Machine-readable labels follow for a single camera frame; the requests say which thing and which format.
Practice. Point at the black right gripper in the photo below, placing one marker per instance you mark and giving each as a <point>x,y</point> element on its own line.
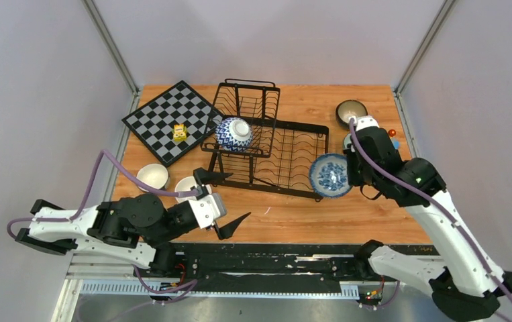
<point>353,179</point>

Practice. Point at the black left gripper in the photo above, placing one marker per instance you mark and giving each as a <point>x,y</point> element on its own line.
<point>205,177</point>

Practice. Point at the cream leaf bowl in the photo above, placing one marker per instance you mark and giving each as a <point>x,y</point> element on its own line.
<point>184,185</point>

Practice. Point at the dark blue glazed bowl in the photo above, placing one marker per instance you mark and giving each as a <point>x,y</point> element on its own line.
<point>347,109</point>

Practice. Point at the blue white porcelain bowl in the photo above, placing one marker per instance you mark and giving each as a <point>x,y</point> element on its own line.
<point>328,176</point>

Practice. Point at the teal white striped bowl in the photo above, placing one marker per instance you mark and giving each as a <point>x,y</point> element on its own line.
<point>154,175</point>

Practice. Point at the black wire dish rack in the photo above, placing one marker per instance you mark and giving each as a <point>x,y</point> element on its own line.
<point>279,158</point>

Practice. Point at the blue diamond pattern bowl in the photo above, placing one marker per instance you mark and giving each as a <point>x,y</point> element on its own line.
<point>234,134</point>

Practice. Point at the black white chessboard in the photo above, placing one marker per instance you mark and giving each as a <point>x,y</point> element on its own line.
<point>152,124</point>

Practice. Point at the green floral bowl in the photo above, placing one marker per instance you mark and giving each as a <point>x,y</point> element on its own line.
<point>347,141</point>

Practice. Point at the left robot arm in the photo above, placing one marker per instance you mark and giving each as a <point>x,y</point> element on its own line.
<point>137,230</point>

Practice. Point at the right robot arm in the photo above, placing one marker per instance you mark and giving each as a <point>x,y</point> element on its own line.
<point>468,285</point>

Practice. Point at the orange blue toy blocks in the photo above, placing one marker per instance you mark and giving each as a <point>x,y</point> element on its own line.
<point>393,136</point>

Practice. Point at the yellow toy block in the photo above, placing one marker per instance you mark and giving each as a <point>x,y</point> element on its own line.
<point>179,132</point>

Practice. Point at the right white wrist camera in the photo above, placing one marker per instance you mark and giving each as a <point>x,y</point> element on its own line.
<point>363,122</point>

